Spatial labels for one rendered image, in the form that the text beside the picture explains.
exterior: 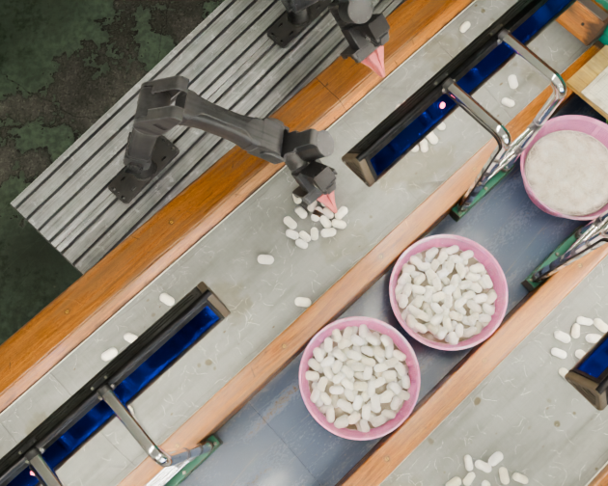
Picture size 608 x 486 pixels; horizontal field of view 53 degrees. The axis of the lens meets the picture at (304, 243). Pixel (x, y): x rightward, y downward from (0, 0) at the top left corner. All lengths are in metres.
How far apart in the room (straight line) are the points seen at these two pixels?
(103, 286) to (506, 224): 0.98
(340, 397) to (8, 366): 0.75
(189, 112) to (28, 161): 1.43
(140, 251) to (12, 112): 1.34
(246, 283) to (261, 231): 0.13
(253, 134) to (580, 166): 0.81
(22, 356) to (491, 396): 1.06
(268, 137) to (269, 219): 0.25
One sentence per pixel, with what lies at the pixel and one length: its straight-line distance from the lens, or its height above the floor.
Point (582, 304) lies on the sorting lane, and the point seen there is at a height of 0.74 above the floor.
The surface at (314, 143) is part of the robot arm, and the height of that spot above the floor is 0.96.
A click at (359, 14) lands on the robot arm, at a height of 1.04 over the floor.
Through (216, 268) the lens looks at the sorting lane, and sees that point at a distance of 1.47.
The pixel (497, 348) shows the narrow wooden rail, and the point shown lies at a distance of 1.44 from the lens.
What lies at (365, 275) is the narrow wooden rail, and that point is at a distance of 1.42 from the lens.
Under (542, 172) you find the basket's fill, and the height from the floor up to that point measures 0.73.
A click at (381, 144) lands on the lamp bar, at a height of 1.11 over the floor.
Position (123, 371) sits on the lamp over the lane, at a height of 1.11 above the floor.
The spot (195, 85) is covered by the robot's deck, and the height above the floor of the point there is 0.67.
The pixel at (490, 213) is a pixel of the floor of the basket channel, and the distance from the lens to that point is 1.60.
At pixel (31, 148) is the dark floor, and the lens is 2.61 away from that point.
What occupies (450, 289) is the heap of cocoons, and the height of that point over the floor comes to 0.74.
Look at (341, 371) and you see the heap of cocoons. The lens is 1.42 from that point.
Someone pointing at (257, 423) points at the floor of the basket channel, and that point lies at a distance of 1.49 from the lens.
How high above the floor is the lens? 2.15
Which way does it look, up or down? 75 degrees down
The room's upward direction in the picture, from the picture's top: 8 degrees counter-clockwise
